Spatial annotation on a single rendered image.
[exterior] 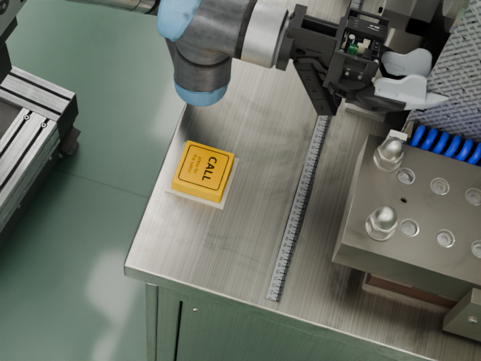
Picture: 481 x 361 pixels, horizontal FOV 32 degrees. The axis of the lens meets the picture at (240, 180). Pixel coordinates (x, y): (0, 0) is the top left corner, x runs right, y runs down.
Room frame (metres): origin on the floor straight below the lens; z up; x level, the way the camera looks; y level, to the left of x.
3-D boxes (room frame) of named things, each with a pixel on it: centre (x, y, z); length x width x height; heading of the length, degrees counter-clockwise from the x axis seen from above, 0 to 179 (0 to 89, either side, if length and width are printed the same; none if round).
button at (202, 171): (0.54, 0.05, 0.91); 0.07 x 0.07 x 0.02; 84
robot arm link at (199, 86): (0.66, 0.09, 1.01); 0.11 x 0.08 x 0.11; 28
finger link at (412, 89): (0.60, -0.18, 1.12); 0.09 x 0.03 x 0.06; 83
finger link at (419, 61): (0.63, -0.18, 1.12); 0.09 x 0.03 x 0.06; 85
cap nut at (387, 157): (0.55, -0.17, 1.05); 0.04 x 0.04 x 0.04
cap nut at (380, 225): (0.45, -0.18, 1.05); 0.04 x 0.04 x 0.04
